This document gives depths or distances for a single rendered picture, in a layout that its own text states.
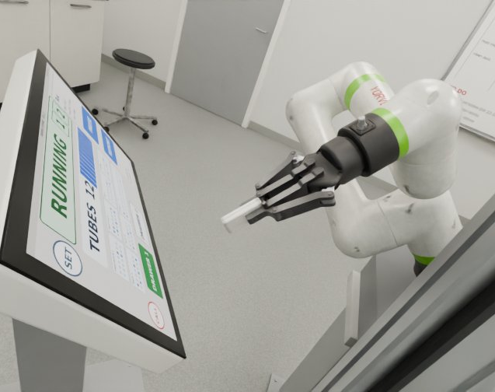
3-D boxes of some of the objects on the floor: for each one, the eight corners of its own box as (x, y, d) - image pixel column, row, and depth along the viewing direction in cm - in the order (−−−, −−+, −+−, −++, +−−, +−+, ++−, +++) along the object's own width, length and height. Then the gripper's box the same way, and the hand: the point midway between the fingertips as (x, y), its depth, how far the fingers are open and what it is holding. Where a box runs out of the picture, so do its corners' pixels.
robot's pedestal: (270, 374, 150) (350, 266, 110) (329, 405, 148) (433, 306, 107) (252, 444, 125) (346, 337, 85) (323, 484, 122) (455, 393, 82)
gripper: (325, 119, 55) (203, 187, 53) (376, 160, 46) (231, 243, 45) (330, 150, 60) (220, 213, 59) (376, 193, 51) (247, 267, 50)
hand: (243, 215), depth 52 cm, fingers closed
